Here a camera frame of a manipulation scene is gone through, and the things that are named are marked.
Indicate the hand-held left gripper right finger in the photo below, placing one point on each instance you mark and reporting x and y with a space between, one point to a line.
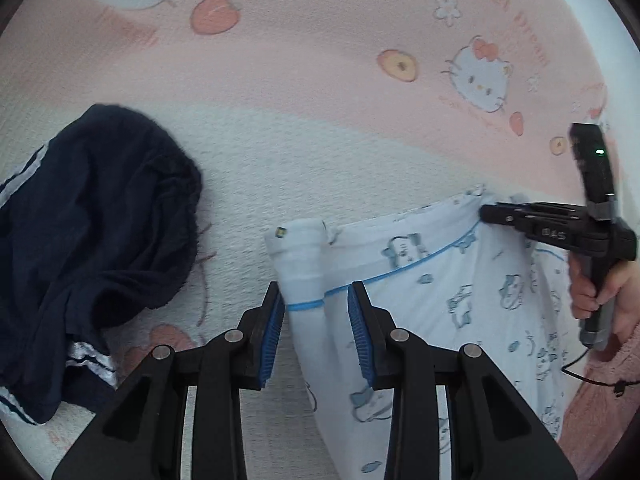
357 330

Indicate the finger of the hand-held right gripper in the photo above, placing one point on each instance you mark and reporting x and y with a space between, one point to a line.
495 212

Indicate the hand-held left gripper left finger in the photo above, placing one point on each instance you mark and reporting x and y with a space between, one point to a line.
272 330

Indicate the light blue printed pajama pants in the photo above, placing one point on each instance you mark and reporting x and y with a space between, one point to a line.
425 310

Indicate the person's right forearm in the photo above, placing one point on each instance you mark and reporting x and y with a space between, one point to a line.
600 405

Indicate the person's right hand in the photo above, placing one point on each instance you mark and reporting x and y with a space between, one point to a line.
627 300

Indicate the navy shorts with white stripes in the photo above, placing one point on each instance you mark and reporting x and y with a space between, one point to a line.
100 220

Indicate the pink white cat-print blanket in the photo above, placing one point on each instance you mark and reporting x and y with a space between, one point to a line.
300 110

